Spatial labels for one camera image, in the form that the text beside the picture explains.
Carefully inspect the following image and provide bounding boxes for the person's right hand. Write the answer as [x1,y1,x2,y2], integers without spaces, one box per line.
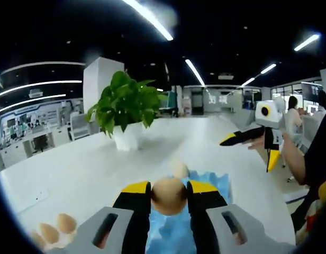
[247,139,267,151]

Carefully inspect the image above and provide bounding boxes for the operator person, dark clothes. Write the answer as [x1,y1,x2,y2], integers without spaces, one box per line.
[291,105,326,247]

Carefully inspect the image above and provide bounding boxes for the white office chair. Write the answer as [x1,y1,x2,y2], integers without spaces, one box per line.
[70,112,90,141]

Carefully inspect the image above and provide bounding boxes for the straight ceiling light strip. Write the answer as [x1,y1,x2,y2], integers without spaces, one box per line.
[123,0,174,42]
[184,58,206,87]

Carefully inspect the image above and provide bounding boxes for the blue egg tray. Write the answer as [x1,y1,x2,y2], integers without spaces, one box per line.
[146,170,232,254]

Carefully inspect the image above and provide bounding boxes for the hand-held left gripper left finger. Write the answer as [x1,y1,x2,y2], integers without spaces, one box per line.
[43,180,152,254]

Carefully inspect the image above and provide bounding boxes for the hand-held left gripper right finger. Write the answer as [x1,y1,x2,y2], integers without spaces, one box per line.
[186,179,296,254]

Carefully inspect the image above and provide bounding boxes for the brown egg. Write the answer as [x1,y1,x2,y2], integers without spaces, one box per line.
[168,158,189,178]
[151,177,187,216]

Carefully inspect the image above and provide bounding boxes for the green plant in white pot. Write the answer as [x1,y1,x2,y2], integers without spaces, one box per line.
[85,70,169,151]

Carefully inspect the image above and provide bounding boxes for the white table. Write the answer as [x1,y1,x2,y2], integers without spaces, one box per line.
[0,115,297,254]

